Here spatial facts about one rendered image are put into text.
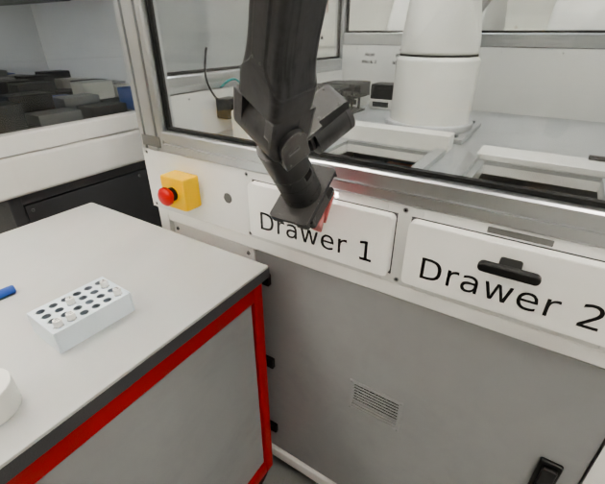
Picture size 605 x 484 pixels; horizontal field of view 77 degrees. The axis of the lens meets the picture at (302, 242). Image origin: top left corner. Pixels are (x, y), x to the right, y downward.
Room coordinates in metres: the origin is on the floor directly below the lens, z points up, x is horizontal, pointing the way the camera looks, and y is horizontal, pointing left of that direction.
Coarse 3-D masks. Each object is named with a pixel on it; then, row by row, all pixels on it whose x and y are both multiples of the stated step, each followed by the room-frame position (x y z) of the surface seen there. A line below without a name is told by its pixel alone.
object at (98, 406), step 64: (0, 256) 0.70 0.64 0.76; (64, 256) 0.70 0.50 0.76; (128, 256) 0.70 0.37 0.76; (192, 256) 0.70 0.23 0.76; (0, 320) 0.49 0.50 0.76; (128, 320) 0.49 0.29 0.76; (192, 320) 0.49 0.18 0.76; (256, 320) 0.64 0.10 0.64; (64, 384) 0.36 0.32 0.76; (128, 384) 0.38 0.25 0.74; (192, 384) 0.49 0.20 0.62; (256, 384) 0.63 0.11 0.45; (0, 448) 0.27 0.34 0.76; (64, 448) 0.31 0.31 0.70; (128, 448) 0.37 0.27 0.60; (192, 448) 0.46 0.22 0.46; (256, 448) 0.61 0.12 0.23
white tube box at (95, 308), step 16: (80, 288) 0.53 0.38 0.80; (96, 288) 0.53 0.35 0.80; (112, 288) 0.53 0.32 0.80; (48, 304) 0.48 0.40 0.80; (64, 304) 0.48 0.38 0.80; (80, 304) 0.48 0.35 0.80; (96, 304) 0.49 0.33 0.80; (112, 304) 0.49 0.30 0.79; (128, 304) 0.51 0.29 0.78; (32, 320) 0.46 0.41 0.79; (48, 320) 0.45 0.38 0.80; (64, 320) 0.45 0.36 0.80; (80, 320) 0.45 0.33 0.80; (96, 320) 0.47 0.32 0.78; (112, 320) 0.49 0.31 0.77; (48, 336) 0.43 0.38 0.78; (64, 336) 0.43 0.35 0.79; (80, 336) 0.44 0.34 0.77
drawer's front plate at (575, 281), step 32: (416, 224) 0.51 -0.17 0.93; (416, 256) 0.51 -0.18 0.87; (448, 256) 0.48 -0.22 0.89; (480, 256) 0.46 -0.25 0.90; (512, 256) 0.44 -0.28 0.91; (544, 256) 0.42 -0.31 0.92; (576, 256) 0.42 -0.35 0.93; (448, 288) 0.48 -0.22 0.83; (480, 288) 0.46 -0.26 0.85; (544, 288) 0.42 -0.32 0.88; (576, 288) 0.40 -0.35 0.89; (544, 320) 0.41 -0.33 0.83; (576, 320) 0.39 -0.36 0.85
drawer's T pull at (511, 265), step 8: (480, 264) 0.43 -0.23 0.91; (488, 264) 0.42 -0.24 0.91; (496, 264) 0.42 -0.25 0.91; (504, 264) 0.42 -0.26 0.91; (512, 264) 0.42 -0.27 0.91; (520, 264) 0.42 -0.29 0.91; (488, 272) 0.42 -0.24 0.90; (496, 272) 0.42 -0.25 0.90; (504, 272) 0.41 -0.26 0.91; (512, 272) 0.41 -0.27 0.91; (520, 272) 0.40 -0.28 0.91; (528, 272) 0.40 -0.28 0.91; (520, 280) 0.40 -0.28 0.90; (528, 280) 0.40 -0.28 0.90; (536, 280) 0.39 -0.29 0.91
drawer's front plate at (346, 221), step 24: (264, 192) 0.67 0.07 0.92; (264, 216) 0.67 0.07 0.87; (336, 216) 0.58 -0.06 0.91; (360, 216) 0.56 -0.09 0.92; (384, 216) 0.54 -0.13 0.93; (288, 240) 0.64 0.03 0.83; (336, 240) 0.58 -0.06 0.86; (360, 240) 0.56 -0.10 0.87; (384, 240) 0.54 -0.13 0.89; (360, 264) 0.56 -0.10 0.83; (384, 264) 0.53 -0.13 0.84
